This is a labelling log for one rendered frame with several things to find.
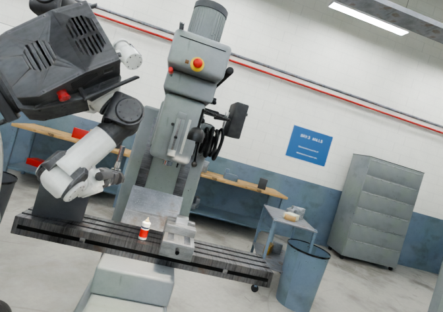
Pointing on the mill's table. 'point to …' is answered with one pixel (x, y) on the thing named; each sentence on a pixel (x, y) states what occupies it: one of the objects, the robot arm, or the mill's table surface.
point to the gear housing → (190, 87)
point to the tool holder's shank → (119, 157)
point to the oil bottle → (144, 229)
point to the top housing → (194, 47)
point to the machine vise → (185, 252)
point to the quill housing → (165, 131)
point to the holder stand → (59, 206)
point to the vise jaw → (180, 229)
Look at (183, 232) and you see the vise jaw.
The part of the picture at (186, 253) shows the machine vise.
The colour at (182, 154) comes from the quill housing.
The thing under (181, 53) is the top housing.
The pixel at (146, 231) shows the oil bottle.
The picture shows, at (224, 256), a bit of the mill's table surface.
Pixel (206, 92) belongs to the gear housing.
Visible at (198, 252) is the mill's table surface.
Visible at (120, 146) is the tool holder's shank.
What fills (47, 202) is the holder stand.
